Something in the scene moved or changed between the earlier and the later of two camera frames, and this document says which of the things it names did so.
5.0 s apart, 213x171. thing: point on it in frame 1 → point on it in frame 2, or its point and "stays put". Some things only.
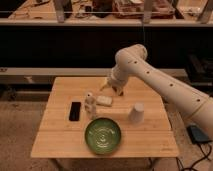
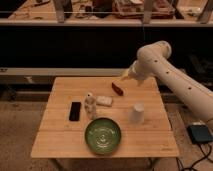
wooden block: x=104 y=100 stays put
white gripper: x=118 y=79 → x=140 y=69
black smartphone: x=75 y=111 stays put
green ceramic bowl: x=102 y=135 stays put
